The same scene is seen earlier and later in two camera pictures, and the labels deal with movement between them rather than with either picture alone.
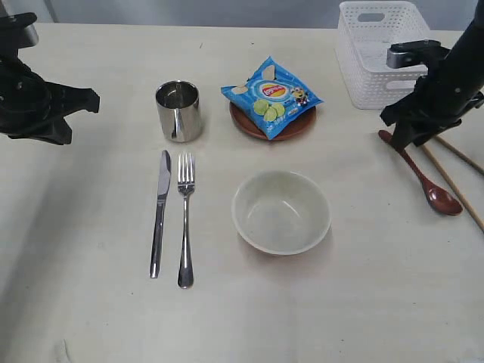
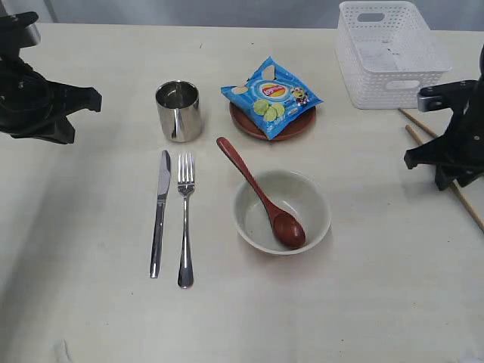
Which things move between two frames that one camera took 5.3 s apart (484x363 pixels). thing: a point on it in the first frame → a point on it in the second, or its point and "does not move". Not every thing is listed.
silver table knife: x=165 y=168 does not move
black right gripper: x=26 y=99 does not move
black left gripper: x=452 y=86 → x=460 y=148
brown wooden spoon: x=439 y=199 → x=288 y=228
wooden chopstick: x=454 y=187 does not move
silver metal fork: x=185 y=274 does not move
